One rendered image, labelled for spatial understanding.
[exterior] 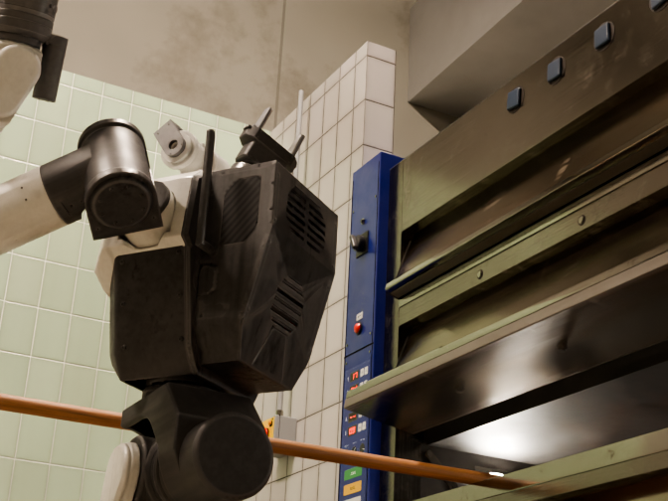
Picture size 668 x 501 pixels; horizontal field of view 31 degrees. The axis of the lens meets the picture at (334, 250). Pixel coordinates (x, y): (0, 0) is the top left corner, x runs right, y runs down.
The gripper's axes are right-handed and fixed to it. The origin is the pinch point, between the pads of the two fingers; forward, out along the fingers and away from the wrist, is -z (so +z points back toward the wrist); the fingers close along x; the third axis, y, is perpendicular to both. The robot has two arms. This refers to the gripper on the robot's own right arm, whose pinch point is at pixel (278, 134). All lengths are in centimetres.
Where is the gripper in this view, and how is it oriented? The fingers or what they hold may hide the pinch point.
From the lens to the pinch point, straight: 231.1
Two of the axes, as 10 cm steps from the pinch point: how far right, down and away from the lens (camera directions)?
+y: -5.2, 1.9, 8.3
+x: -7.4, -5.9, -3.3
